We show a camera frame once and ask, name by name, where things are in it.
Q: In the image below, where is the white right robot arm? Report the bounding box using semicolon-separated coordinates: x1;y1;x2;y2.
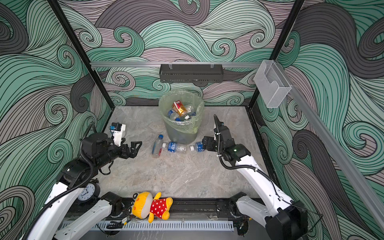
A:
203;115;309;240

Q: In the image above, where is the small bottle blue white label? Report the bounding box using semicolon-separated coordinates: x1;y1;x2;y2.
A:
168;110;181;121

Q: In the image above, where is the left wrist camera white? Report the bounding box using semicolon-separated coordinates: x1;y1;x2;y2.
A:
110;123;126;147

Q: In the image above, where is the white cable duct front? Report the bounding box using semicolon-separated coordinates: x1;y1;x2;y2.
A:
91;220;235;232

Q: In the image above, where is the aluminium rail right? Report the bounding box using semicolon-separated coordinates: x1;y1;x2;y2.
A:
275;61;384;226

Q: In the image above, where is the black corner frame post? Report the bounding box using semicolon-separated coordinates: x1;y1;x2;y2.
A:
249;1;304;109

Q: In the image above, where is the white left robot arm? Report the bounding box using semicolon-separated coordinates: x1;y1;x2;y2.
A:
22;133;143;240

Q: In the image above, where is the yellow plush toy red dress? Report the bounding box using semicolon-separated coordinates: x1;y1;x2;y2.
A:
128;192;174;223

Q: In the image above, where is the aluminium rail back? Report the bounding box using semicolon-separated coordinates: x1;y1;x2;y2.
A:
90;61;261;69

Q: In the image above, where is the grey mesh waste bin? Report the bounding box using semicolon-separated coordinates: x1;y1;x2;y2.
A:
159;90;205;144

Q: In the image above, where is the clear acrylic wall box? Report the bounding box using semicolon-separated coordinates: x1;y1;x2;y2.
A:
254;60;292;109

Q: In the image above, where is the red yellow label tea bottle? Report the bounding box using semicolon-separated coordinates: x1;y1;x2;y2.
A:
172;100;188;117

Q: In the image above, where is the black alarm clock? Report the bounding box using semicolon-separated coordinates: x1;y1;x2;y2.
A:
77;179;101;203

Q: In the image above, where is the black left corner post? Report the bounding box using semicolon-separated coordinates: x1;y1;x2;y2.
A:
47;0;115;111

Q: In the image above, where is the aluminium rail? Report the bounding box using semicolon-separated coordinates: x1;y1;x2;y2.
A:
275;61;384;226
90;61;261;69

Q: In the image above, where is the clear bottle blue chinese label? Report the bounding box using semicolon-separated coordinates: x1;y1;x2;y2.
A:
190;142;205;153

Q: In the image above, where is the black wall shelf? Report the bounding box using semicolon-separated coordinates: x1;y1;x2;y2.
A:
159;65;224;83

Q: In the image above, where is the green plastic bin liner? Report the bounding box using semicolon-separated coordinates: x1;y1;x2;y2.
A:
159;90;205;134

